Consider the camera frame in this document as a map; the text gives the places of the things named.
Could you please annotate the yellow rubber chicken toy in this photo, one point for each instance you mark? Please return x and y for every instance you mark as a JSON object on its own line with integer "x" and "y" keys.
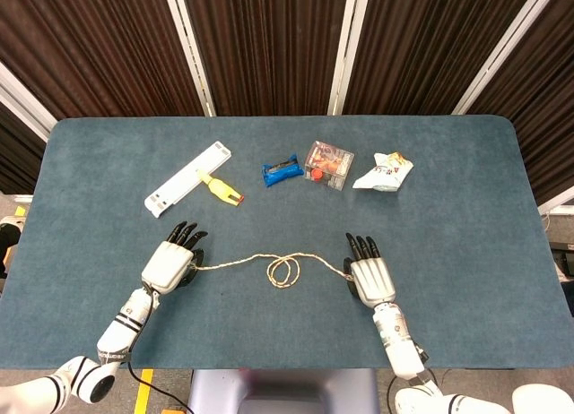
{"x": 218, "y": 189}

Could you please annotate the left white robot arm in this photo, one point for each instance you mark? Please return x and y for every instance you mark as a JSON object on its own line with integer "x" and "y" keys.
{"x": 123, "y": 324}

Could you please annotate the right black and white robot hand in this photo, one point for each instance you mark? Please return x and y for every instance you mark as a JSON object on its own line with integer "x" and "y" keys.
{"x": 372, "y": 279}

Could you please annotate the yellow floor tape strip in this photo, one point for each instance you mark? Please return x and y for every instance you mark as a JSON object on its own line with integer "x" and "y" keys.
{"x": 144, "y": 389}

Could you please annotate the white partition frame post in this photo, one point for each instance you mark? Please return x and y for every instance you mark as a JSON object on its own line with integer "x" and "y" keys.
{"x": 22, "y": 102}
{"x": 504, "y": 51}
{"x": 344, "y": 51}
{"x": 558, "y": 204}
{"x": 190, "y": 51}

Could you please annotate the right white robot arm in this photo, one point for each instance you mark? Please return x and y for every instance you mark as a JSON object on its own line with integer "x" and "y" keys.
{"x": 399, "y": 338}

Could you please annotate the blue plastic package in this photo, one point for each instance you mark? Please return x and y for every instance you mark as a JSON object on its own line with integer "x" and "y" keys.
{"x": 280, "y": 172}

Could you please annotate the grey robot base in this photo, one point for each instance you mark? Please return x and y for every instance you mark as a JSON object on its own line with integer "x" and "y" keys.
{"x": 287, "y": 387}

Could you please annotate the clear plastic toy box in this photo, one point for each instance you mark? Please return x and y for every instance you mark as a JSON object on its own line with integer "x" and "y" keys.
{"x": 329, "y": 163}

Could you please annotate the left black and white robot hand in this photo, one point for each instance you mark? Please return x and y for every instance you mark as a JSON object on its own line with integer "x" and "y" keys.
{"x": 168, "y": 266}

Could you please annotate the white crumpled snack bag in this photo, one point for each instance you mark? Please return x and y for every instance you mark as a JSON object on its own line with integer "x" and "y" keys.
{"x": 381, "y": 174}

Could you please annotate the brown corrugated partition panel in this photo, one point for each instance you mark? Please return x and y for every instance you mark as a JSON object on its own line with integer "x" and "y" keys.
{"x": 551, "y": 96}
{"x": 15, "y": 154}
{"x": 269, "y": 42}
{"x": 89, "y": 42}
{"x": 417, "y": 42}

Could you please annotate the white plastic flat bar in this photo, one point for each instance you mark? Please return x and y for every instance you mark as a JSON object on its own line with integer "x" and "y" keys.
{"x": 188, "y": 178}

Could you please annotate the blue felt table mat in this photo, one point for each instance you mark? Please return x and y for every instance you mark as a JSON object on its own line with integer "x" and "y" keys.
{"x": 287, "y": 208}

